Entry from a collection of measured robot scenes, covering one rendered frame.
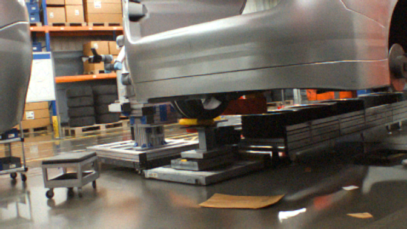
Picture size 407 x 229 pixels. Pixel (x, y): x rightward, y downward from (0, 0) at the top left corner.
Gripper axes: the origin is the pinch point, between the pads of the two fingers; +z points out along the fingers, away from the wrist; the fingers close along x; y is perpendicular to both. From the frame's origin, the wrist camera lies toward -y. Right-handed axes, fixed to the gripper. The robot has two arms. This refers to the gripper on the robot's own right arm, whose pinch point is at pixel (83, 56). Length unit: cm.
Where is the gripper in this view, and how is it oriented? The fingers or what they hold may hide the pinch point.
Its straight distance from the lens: 471.1
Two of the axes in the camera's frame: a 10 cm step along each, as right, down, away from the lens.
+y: -0.2, 9.9, 1.4
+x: -8.0, -1.0, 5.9
